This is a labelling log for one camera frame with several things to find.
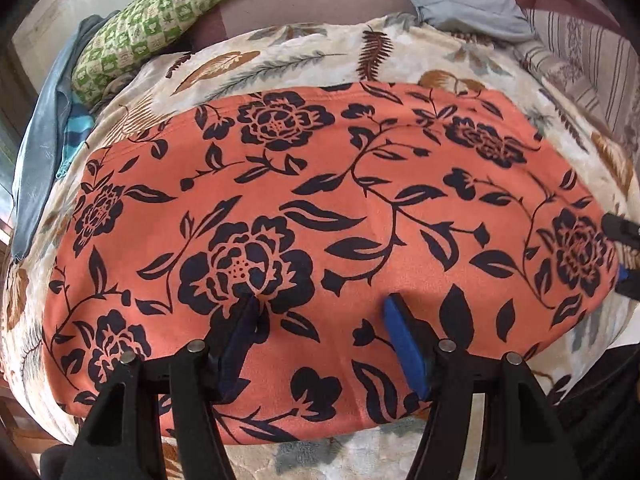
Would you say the green checked pillow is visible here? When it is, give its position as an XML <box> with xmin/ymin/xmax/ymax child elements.
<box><xmin>71</xmin><ymin>0</ymin><xmax>266</xmax><ymax>107</ymax></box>

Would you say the cream leaf-print blanket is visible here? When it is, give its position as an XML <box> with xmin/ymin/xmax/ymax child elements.
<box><xmin>0</xmin><ymin>12</ymin><xmax>640</xmax><ymax>480</ymax></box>

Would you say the teal striped cloth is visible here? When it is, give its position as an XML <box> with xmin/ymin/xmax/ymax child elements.
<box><xmin>55</xmin><ymin>102</ymin><xmax>96</xmax><ymax>181</ymax></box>

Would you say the striped floral quilt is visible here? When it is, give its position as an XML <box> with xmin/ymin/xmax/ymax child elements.
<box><xmin>492</xmin><ymin>0</ymin><xmax>640</xmax><ymax>153</ymax></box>

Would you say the orange floral shirt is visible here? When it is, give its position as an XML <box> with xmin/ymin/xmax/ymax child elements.
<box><xmin>41</xmin><ymin>81</ymin><xmax>621</xmax><ymax>446</ymax></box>

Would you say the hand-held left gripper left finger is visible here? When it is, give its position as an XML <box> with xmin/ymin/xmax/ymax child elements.
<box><xmin>60</xmin><ymin>295</ymin><xmax>261</xmax><ymax>480</ymax></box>

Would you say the blue knit garment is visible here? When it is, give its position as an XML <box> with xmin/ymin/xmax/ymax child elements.
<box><xmin>11</xmin><ymin>10</ymin><xmax>121</xmax><ymax>262</ymax></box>

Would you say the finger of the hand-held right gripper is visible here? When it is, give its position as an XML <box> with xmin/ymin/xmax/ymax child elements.
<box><xmin>601</xmin><ymin>212</ymin><xmax>640</xmax><ymax>251</ymax></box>
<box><xmin>614</xmin><ymin>260</ymin><xmax>640</xmax><ymax>297</ymax></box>

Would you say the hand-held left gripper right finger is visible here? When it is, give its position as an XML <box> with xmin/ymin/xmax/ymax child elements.
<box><xmin>382</xmin><ymin>294</ymin><xmax>583</xmax><ymax>480</ymax></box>

